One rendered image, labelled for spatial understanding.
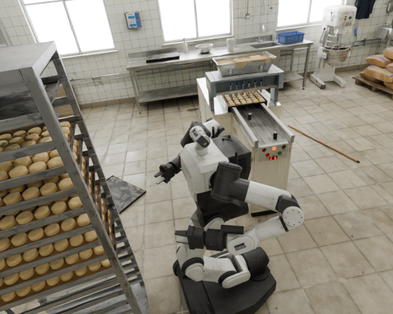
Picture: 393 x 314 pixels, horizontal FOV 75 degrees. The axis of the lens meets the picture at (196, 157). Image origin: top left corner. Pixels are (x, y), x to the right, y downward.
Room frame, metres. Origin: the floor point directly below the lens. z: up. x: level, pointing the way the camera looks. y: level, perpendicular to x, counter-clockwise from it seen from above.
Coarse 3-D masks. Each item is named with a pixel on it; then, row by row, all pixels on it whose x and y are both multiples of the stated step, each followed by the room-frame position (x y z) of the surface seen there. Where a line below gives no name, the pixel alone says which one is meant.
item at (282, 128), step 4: (256, 104) 2.53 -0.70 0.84; (260, 104) 2.42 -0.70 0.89; (264, 104) 2.38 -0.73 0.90; (264, 108) 2.29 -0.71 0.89; (268, 108) 2.26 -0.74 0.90; (264, 112) 2.29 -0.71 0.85; (268, 112) 2.19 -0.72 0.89; (272, 112) 2.17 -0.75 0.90; (268, 116) 2.19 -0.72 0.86; (272, 116) 2.10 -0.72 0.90; (272, 120) 2.10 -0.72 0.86; (276, 120) 2.00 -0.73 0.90; (276, 124) 2.00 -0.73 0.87; (280, 124) 1.93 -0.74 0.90; (280, 128) 1.91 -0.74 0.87; (284, 128) 1.84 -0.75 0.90; (284, 132) 1.83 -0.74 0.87; (288, 132) 1.78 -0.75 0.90; (288, 136) 1.75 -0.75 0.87; (292, 136) 1.71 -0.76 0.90; (288, 140) 1.75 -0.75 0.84; (292, 140) 1.71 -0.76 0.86
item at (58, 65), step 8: (56, 48) 1.10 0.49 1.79; (56, 64) 1.09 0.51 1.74; (64, 72) 1.10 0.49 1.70; (64, 88) 1.09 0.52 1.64; (72, 104) 1.09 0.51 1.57; (80, 112) 1.11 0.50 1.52; (80, 128) 1.09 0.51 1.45; (88, 144) 1.09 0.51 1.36; (96, 160) 1.10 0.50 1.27; (104, 176) 1.10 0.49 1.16; (112, 200) 1.10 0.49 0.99; (120, 232) 1.09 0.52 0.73; (128, 240) 1.10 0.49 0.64
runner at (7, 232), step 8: (80, 208) 0.68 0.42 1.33; (56, 216) 0.66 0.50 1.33; (64, 216) 0.66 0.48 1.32; (72, 216) 0.67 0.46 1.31; (24, 224) 0.63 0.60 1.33; (32, 224) 0.64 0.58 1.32; (40, 224) 0.64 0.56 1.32; (0, 232) 0.61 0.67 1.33; (8, 232) 0.62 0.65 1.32; (16, 232) 0.62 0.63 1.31
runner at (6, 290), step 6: (96, 258) 0.67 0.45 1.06; (102, 258) 0.68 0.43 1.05; (78, 264) 0.65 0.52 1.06; (84, 264) 0.66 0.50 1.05; (90, 264) 0.66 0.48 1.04; (60, 270) 0.63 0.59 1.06; (66, 270) 0.64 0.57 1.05; (72, 270) 0.64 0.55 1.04; (42, 276) 0.62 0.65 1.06; (48, 276) 0.62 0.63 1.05; (54, 276) 0.63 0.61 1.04; (24, 282) 0.60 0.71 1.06; (30, 282) 0.60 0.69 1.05; (36, 282) 0.61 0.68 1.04; (6, 288) 0.58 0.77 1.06; (12, 288) 0.59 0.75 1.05; (18, 288) 0.59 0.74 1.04; (0, 294) 0.57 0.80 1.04
